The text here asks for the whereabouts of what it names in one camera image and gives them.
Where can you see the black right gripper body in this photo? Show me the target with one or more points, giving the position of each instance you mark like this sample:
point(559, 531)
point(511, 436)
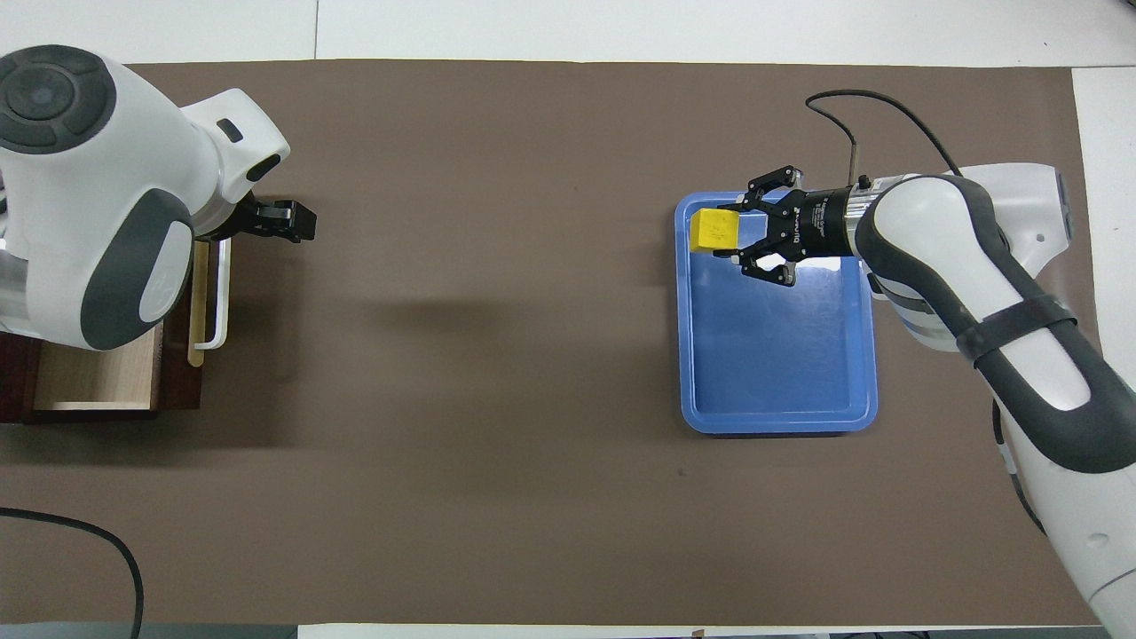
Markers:
point(816, 222)

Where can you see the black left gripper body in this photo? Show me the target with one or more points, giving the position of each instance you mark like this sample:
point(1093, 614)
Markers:
point(248, 220)

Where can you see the yellow cube block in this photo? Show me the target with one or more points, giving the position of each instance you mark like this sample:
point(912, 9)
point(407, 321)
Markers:
point(714, 231)

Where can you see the dark wooden drawer cabinet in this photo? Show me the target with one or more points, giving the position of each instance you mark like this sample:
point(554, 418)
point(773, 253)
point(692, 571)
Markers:
point(98, 373)

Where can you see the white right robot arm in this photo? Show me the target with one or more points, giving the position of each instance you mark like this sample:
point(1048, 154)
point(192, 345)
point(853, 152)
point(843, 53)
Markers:
point(976, 284)

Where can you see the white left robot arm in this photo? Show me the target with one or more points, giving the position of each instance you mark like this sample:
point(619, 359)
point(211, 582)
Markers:
point(98, 195)

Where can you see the blue plastic tray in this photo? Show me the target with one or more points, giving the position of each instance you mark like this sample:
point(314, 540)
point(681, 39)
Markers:
point(781, 355)

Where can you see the brown table mat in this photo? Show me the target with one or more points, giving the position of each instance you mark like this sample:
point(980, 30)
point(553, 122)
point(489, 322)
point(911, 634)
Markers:
point(488, 355)

